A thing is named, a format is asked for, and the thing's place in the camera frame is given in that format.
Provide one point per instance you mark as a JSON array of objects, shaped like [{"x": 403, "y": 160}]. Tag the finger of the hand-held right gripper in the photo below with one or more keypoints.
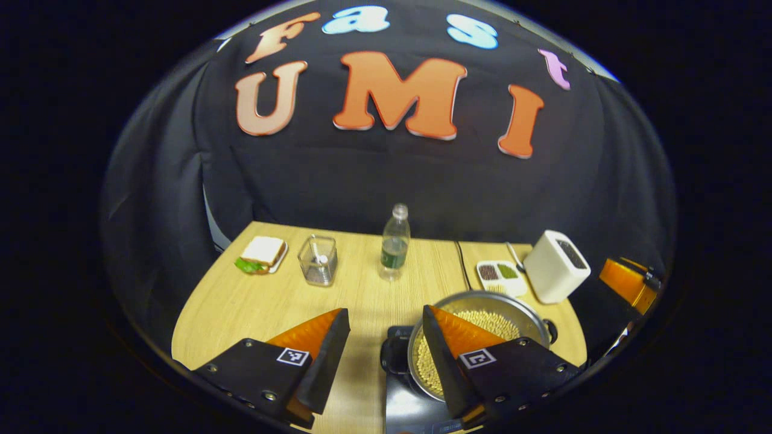
[{"x": 624, "y": 280}]

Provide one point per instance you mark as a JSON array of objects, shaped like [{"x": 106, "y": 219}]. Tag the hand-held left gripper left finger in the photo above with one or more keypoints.
[{"x": 329, "y": 361}]

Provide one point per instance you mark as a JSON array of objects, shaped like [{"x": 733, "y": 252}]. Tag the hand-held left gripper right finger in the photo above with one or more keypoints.
[{"x": 443, "y": 367}]

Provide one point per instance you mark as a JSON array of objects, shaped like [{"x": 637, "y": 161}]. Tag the black induction cooktop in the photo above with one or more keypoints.
[{"x": 410, "y": 410}]

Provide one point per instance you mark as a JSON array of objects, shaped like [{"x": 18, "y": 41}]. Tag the heap of yellow soybeans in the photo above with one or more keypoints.
[{"x": 488, "y": 322}]

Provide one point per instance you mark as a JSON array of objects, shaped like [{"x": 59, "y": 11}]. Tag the white toaster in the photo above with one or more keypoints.
[{"x": 552, "y": 271}]

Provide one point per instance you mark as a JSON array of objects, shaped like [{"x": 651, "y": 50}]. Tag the white sectioned dish of beans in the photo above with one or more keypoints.
[{"x": 500, "y": 274}]

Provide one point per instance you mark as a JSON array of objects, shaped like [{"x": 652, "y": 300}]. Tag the clear plastic water bottle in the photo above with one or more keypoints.
[{"x": 395, "y": 253}]

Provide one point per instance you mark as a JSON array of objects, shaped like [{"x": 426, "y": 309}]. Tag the sandwich with green lettuce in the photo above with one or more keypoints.
[{"x": 262, "y": 250}]

